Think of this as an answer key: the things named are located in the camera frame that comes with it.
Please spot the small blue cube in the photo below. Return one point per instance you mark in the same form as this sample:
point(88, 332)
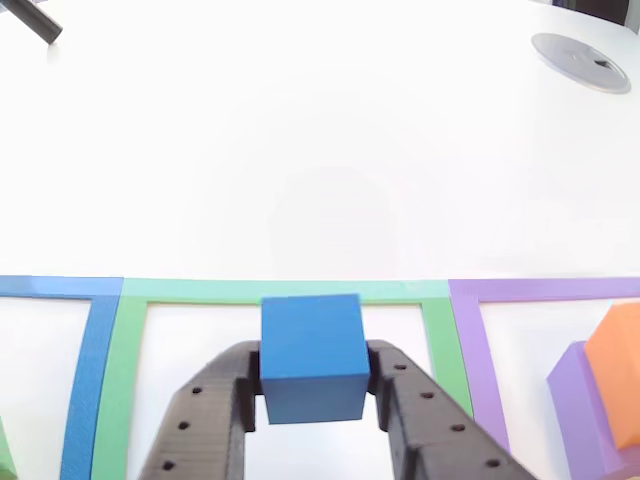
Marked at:
point(315, 340)

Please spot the green block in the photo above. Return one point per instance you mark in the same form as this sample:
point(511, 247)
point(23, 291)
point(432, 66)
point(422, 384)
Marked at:
point(6, 455)

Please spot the purple flat block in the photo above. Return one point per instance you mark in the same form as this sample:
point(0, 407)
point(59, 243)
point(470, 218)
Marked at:
point(580, 410)

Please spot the orange block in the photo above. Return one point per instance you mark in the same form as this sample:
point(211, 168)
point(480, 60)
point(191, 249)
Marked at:
point(620, 375)

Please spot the thin black rod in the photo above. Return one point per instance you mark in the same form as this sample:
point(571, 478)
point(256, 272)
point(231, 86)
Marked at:
point(35, 20)

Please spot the purple square frame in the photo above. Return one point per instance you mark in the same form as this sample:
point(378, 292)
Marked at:
point(475, 350)

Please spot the green square frame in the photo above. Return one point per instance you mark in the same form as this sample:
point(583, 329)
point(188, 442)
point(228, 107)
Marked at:
point(120, 375)

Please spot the blue square frame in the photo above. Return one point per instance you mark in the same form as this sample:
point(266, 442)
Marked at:
point(90, 375)

